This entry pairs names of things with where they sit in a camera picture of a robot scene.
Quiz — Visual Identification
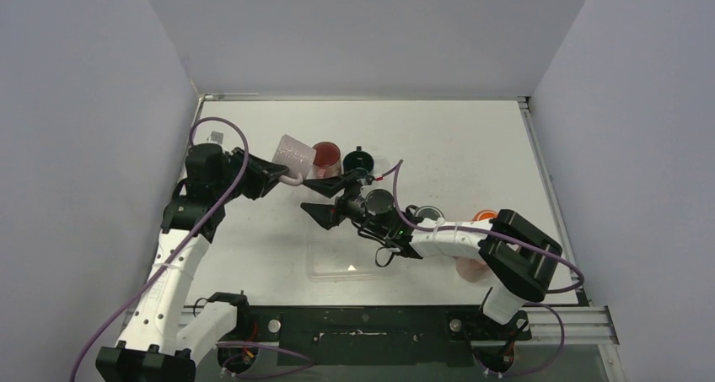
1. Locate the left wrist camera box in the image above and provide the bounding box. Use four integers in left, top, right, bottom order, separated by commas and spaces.
206, 131, 224, 145

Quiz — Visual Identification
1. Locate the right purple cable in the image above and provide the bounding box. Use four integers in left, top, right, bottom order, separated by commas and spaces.
368, 159, 585, 379

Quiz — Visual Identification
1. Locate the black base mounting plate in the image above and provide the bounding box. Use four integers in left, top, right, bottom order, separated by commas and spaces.
219, 305, 532, 367

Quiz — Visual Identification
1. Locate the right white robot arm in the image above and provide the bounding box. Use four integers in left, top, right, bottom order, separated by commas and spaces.
301, 169, 562, 339

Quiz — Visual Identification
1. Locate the pale pink faceted mug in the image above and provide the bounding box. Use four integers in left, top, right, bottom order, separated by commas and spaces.
455, 257, 492, 283

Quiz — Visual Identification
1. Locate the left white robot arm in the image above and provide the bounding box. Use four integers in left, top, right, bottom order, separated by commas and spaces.
95, 143, 289, 381

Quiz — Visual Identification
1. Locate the dark green mug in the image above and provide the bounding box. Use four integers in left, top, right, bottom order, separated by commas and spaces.
342, 146, 375, 175

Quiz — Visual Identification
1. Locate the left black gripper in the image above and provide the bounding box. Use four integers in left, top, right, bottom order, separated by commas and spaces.
214, 148, 288, 203

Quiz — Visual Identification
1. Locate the grey mug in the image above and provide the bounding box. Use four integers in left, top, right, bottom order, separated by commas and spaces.
406, 205, 444, 221

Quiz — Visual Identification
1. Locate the clear plastic tray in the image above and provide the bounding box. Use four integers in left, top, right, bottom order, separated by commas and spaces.
307, 155, 406, 282

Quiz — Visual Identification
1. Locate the orange mug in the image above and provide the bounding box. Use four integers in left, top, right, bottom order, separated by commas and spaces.
473, 209, 498, 221

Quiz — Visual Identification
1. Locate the lilac mug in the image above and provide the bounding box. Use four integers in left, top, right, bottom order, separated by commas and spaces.
271, 134, 317, 186

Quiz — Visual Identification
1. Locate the pink ghost pattern mug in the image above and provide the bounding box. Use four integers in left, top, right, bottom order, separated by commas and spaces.
313, 142, 342, 179

